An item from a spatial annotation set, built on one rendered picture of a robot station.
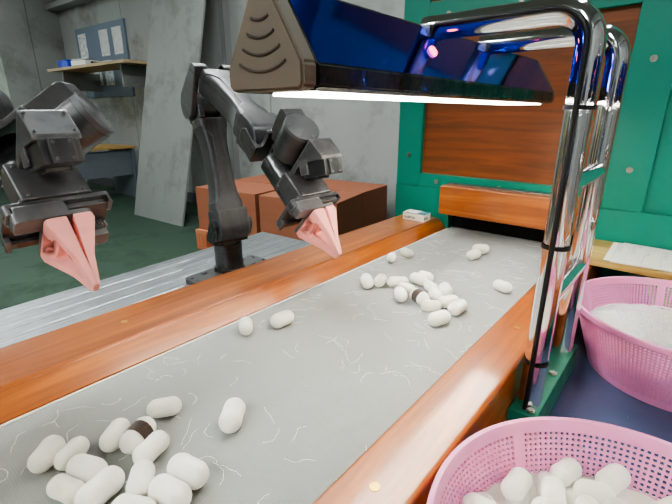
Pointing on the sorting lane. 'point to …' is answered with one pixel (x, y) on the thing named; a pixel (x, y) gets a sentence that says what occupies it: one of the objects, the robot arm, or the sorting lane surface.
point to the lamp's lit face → (395, 98)
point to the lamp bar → (370, 57)
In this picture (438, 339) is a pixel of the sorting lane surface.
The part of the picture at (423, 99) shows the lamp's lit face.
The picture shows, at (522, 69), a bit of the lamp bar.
